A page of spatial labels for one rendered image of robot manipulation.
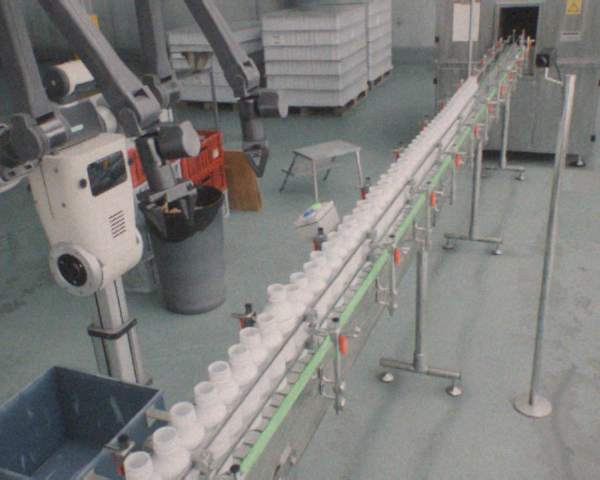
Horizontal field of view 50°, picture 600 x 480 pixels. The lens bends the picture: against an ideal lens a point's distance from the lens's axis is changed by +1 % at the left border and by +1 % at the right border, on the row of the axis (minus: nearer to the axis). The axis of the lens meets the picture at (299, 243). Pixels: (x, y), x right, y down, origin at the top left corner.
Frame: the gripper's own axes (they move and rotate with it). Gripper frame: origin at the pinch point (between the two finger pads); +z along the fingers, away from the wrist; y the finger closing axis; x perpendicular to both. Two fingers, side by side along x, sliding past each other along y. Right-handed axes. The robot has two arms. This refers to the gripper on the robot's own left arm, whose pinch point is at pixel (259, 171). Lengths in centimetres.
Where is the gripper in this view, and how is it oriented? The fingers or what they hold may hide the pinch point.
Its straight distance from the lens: 174.5
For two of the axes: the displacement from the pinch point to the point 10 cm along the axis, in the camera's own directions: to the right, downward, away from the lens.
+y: -1.2, -3.7, 9.2
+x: -9.9, 1.6, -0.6
